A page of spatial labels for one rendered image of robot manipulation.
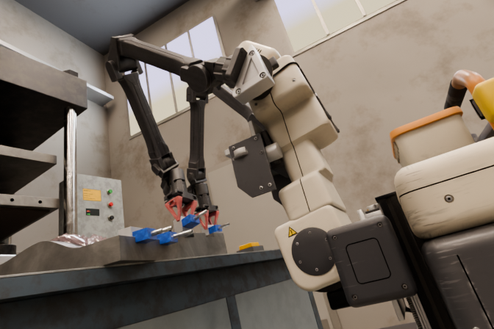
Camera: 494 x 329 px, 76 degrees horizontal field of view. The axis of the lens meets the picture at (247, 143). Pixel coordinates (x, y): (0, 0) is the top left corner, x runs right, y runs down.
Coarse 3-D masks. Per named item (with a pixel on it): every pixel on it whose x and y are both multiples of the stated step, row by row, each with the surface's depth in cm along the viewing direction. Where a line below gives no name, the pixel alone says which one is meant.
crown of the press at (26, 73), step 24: (0, 48) 152; (0, 72) 147; (24, 72) 157; (48, 72) 169; (72, 72) 184; (0, 96) 156; (24, 96) 160; (48, 96) 164; (72, 96) 175; (0, 120) 172; (24, 120) 177; (48, 120) 182; (0, 144) 192; (24, 144) 198
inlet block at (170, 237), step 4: (168, 232) 85; (172, 232) 86; (184, 232) 85; (188, 232) 85; (192, 232) 85; (160, 236) 85; (164, 236) 84; (168, 236) 84; (172, 236) 85; (176, 236) 85; (180, 236) 85; (160, 240) 84; (164, 240) 84; (168, 240) 84; (172, 240) 84; (176, 240) 87; (160, 244) 84; (164, 244) 85; (168, 244) 86
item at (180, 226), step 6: (204, 210) 102; (186, 216) 103; (192, 216) 103; (198, 216) 102; (174, 222) 105; (180, 222) 103; (186, 222) 102; (192, 222) 102; (198, 222) 104; (174, 228) 104; (180, 228) 102; (186, 228) 103; (192, 228) 106
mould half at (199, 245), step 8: (184, 240) 101; (192, 240) 104; (200, 240) 107; (208, 240) 110; (216, 240) 114; (224, 240) 118; (176, 248) 97; (184, 248) 99; (192, 248) 102; (200, 248) 105; (208, 248) 108; (216, 248) 112; (224, 248) 116; (184, 256) 98; (192, 256) 101
